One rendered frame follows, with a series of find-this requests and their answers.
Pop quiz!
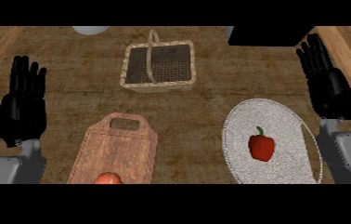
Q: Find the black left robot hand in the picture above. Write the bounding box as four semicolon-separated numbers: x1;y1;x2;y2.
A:
0;55;49;149

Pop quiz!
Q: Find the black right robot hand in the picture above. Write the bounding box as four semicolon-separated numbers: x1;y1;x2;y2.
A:
295;33;351;121

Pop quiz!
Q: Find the red bell pepper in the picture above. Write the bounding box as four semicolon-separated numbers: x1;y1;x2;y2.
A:
247;125;278;163

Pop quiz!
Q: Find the grey oval placemat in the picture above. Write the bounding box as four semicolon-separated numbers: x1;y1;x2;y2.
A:
222;98;324;185

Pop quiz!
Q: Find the black box appliance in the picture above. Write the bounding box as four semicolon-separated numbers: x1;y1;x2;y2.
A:
226;26;318;47

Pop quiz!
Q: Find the wooden cutting board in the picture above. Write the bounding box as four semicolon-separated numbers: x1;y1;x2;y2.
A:
67;112;161;185

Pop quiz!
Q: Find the pale grey round object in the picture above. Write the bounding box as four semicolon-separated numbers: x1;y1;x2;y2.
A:
71;26;113;36

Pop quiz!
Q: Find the orange-red round fruit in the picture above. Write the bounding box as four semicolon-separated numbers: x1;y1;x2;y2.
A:
93;172;124;185

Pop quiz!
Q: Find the wicker basket with handle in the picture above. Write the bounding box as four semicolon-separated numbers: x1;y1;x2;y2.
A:
120;29;198;94

